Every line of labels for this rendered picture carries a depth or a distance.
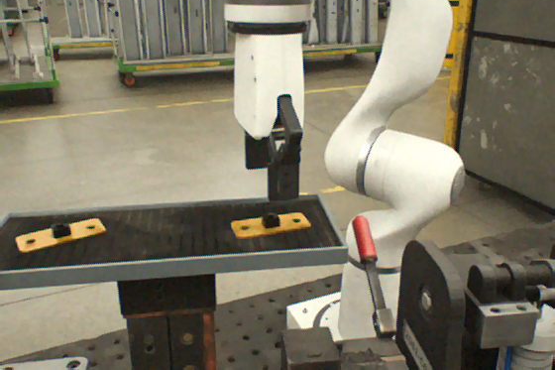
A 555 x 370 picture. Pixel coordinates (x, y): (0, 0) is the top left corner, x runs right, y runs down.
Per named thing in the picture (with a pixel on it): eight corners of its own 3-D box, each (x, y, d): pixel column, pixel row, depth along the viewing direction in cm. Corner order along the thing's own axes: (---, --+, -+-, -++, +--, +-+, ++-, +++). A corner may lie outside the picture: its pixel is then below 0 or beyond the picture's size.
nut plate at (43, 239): (21, 255, 53) (19, 244, 53) (15, 239, 56) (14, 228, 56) (107, 233, 57) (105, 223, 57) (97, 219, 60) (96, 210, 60)
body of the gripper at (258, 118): (219, 12, 54) (224, 118, 58) (243, 21, 45) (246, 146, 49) (288, 10, 56) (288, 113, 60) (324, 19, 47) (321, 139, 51)
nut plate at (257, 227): (237, 239, 56) (237, 229, 55) (230, 224, 59) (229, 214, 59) (312, 228, 58) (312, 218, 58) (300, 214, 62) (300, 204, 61)
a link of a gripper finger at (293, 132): (266, 78, 52) (266, 132, 54) (290, 101, 45) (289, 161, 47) (277, 77, 52) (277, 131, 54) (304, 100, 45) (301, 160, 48)
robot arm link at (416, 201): (363, 229, 104) (375, 115, 95) (456, 263, 95) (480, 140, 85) (332, 258, 95) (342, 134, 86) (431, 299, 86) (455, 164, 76)
